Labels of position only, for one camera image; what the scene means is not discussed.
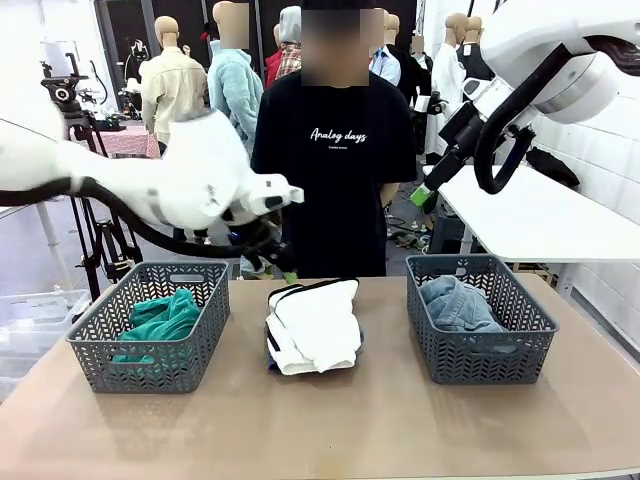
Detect black case under table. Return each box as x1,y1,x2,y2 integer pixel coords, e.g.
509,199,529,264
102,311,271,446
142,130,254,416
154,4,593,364
429,207,481,256

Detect mannequin in black shirt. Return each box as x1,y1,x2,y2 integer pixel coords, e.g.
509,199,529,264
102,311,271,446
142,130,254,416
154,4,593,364
457,17,496,84

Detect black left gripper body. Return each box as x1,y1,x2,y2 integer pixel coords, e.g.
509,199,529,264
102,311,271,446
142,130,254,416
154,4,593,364
239,214,296,271

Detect mannequin in light blue fleece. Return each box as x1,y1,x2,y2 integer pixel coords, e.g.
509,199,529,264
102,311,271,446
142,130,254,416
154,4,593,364
207,2,274,280

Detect small white side table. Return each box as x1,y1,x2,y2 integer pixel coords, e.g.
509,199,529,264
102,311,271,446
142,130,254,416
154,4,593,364
0,202,57,249

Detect grey plastic woven basket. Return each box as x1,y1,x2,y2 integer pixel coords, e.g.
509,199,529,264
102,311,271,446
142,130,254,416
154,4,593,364
405,253,560,385
66,260,231,395

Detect black camera tripod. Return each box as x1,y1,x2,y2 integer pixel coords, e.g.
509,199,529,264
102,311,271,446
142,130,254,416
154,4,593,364
40,52,146,301

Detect dark blue denim jeans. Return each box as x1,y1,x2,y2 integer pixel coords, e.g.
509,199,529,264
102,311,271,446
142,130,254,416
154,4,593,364
266,329,365,374

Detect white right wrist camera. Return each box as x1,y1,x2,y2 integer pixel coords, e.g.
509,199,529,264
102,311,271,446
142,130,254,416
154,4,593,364
412,92,449,117

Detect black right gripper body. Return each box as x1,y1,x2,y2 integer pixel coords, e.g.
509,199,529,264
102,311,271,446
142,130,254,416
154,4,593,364
437,102,485,154

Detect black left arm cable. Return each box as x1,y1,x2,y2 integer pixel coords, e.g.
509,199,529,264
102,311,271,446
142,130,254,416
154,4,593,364
0,177,251,259

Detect table with red checked cloth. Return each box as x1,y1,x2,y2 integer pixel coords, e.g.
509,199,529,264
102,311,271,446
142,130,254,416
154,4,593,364
94,124,161,160

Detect white garment with black trim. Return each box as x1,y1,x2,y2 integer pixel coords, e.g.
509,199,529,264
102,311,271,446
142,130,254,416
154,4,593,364
264,278,364,375

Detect person in black t-shirt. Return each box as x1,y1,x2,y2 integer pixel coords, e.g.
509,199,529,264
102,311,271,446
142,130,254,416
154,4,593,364
251,0,419,279

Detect teal green top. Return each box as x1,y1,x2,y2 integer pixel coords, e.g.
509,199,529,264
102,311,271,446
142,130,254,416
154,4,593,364
112,288,201,364

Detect mannequin in white shirt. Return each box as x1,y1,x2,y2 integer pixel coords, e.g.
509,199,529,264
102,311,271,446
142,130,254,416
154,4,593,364
430,13,469,166

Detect black bag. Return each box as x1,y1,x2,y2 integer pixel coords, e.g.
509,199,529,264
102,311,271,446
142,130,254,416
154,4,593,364
524,146,581,189

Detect mannequin in plaid hooded top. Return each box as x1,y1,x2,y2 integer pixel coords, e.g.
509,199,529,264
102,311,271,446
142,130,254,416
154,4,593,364
264,6,304,91

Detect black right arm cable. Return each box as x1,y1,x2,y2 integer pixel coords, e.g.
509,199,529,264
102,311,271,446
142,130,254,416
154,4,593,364
473,34,640,196

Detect mannequin in pale blue shirt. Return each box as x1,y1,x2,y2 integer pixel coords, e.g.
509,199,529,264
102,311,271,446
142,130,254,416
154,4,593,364
369,8,402,86

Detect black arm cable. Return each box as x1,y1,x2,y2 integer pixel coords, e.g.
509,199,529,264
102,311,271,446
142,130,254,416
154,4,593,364
473,34,640,196
0,177,251,259

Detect large white side table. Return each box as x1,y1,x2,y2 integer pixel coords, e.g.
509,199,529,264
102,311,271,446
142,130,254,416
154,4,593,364
422,163,640,264

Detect light blue denim jeans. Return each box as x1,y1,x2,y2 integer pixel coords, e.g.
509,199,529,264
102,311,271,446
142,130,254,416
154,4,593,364
418,275,506,334

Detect clear plastic storage box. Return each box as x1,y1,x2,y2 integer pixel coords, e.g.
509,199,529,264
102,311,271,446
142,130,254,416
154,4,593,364
0,288,91,401

